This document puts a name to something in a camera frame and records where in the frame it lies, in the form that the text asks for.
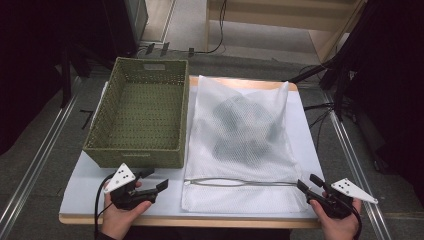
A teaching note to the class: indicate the light wooden shelf frame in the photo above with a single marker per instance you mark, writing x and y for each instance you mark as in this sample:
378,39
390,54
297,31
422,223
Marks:
266,20

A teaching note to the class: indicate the person's left hand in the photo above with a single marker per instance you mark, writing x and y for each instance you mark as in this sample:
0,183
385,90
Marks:
116,223

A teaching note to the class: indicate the metal floor rail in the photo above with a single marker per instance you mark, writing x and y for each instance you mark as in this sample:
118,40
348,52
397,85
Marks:
36,156
356,166

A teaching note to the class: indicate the black tripod stand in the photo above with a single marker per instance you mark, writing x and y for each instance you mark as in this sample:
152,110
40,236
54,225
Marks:
336,66

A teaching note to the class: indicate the white table mat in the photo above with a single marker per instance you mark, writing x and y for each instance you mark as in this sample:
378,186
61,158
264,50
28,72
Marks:
83,193

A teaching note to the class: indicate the white mesh laundry bag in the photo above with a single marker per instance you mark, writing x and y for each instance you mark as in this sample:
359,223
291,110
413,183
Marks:
206,166

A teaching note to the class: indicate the green woven basket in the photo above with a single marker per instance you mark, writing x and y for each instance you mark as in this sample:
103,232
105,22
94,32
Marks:
143,116

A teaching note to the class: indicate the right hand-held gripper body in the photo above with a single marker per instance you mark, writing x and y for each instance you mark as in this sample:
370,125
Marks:
348,190

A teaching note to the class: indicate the person's right hand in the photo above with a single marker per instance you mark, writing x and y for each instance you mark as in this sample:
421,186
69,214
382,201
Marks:
338,230

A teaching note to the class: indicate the dark cabinet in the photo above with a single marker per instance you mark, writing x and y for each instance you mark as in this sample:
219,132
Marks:
126,23

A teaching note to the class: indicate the light blue denim jeans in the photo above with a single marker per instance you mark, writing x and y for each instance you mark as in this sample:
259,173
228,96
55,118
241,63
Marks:
243,126

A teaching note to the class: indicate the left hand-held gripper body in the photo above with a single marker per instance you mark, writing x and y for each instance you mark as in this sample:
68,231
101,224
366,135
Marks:
120,178

